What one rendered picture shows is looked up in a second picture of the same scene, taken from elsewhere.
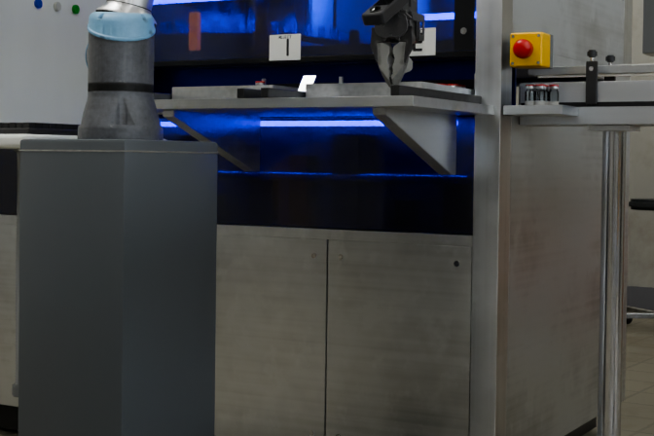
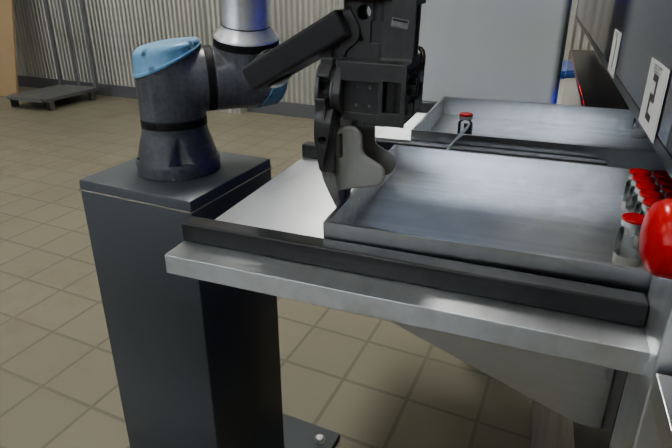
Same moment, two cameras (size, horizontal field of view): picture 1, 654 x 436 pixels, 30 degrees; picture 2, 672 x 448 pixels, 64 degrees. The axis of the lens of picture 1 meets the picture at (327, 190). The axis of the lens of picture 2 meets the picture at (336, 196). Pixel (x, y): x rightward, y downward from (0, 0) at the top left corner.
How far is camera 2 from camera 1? 2.44 m
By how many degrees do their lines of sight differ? 81
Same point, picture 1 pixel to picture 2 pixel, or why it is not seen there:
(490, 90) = (659, 306)
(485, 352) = not seen: outside the picture
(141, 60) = (143, 99)
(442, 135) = not seen: hidden behind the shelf
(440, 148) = (512, 358)
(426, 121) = not seen: hidden behind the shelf
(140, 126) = (140, 164)
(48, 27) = (469, 7)
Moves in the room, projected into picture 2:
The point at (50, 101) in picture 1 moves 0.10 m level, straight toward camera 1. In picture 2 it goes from (466, 80) to (430, 83)
